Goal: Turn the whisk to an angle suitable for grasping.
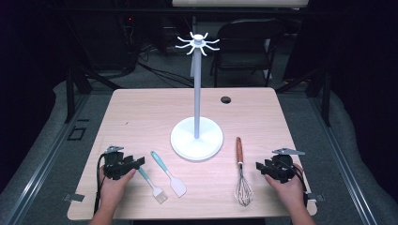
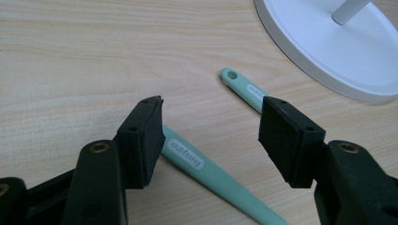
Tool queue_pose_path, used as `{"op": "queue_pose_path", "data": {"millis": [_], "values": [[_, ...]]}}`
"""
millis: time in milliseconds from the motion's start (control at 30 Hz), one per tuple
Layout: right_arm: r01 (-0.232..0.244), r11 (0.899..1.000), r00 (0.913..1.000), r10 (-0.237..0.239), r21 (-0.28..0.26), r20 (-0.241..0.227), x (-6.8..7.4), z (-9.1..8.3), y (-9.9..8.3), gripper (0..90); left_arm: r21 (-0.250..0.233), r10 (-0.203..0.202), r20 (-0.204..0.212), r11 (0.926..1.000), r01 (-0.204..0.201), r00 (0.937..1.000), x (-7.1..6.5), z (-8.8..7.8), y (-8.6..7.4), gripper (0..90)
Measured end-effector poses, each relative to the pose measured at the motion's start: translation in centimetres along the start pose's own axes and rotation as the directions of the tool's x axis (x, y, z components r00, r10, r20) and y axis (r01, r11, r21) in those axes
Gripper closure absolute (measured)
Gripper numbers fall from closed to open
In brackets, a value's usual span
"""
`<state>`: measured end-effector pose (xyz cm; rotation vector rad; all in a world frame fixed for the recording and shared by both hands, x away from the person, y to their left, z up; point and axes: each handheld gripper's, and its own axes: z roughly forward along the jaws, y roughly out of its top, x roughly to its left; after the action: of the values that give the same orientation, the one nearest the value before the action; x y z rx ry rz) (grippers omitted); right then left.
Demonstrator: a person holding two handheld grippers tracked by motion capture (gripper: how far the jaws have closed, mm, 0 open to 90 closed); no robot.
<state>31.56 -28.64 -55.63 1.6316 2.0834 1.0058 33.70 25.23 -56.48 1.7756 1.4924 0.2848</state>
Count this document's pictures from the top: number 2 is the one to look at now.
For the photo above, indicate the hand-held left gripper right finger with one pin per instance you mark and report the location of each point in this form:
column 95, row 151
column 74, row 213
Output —
column 291, row 143

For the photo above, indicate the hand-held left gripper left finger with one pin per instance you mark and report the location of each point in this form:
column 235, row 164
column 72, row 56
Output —
column 137, row 146

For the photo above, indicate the white utensil rack stand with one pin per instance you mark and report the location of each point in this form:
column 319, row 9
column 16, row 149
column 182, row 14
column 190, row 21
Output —
column 328, row 53

